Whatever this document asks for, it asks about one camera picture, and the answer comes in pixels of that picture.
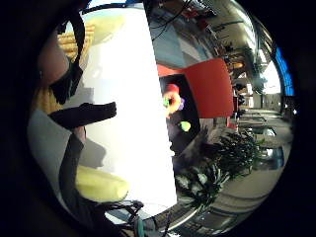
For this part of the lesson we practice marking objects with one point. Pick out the the person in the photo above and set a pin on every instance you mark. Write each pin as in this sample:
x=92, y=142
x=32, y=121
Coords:
x=52, y=62

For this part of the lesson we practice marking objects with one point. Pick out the yellow rounded soft object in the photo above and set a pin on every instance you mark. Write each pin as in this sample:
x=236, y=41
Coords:
x=100, y=185

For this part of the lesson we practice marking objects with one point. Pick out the pale yellow bowl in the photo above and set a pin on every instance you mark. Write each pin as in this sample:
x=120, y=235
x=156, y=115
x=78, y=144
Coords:
x=106, y=28

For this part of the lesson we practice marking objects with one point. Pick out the green ball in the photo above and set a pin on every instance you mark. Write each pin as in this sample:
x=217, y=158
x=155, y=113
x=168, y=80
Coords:
x=185, y=126

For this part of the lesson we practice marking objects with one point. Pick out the black shelf niche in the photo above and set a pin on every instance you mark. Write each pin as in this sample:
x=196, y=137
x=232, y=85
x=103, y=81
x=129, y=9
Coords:
x=187, y=131

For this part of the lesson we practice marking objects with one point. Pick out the red cabinet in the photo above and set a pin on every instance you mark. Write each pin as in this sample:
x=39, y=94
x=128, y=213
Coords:
x=210, y=89

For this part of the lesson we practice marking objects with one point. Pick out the green potted plant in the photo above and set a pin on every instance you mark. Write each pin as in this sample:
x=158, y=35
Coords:
x=223, y=161

